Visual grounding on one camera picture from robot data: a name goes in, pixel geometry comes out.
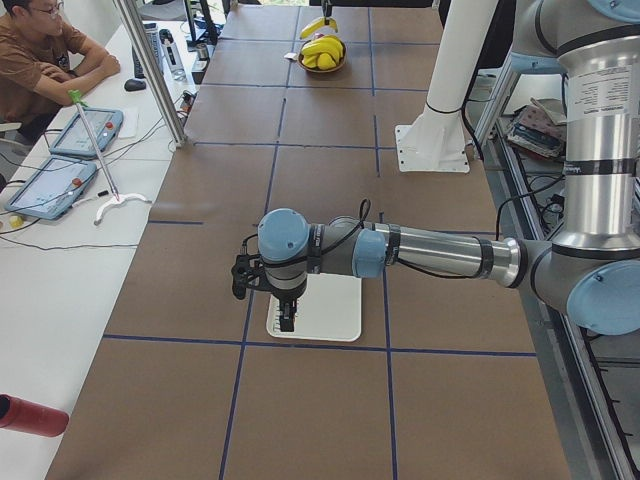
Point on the brown wicker basket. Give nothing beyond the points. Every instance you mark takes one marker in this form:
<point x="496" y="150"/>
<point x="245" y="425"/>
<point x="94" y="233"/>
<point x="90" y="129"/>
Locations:
<point x="309" y="64"/>

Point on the stack of magazines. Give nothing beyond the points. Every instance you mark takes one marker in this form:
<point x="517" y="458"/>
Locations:
<point x="539" y="127"/>

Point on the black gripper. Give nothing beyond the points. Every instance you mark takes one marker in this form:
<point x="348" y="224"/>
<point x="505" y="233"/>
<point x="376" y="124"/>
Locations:
<point x="327" y="8"/>
<point x="286" y="296"/>

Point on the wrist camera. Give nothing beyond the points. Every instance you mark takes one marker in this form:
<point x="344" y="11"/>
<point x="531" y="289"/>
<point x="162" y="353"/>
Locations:
<point x="247" y="274"/>

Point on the black computer mouse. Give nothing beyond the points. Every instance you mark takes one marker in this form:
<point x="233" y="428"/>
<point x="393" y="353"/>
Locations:
<point x="134" y="84"/>

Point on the aluminium frame post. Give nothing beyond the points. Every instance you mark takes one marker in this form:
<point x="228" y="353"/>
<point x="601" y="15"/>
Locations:
<point x="132" y="22"/>

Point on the yellow pear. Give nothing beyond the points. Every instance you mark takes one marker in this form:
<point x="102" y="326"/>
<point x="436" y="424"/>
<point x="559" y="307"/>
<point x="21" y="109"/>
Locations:
<point x="325" y="62"/>

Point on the steel cup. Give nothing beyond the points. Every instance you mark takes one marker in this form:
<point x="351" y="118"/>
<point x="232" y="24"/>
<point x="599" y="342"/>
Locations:
<point x="202" y="52"/>

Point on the near blue teach pendant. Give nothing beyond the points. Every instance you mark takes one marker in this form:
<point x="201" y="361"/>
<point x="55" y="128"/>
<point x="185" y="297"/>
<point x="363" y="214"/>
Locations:
<point x="53" y="188"/>

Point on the seated person brown shirt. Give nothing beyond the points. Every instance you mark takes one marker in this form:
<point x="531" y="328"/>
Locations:
<point x="43" y="58"/>

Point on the far blue teach pendant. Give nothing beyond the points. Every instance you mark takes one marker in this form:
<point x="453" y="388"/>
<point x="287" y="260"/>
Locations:
<point x="74" y="140"/>

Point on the yellow banana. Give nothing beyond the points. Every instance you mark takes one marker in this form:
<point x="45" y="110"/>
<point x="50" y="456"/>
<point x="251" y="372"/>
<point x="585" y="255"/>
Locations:
<point x="325" y="44"/>
<point x="317" y="24"/>

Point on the metal rod white stand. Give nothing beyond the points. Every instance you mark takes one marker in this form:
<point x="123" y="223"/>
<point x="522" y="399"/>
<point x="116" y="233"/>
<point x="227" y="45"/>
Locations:
<point x="116" y="199"/>

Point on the blue teach pendant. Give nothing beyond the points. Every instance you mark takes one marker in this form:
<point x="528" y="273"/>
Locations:
<point x="53" y="188"/>
<point x="74" y="140"/>

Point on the red bottle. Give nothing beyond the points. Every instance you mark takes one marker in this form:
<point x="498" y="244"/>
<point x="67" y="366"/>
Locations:
<point x="27" y="417"/>

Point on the cream bear tray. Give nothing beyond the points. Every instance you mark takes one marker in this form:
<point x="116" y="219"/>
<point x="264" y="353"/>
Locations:
<point x="329" y="310"/>

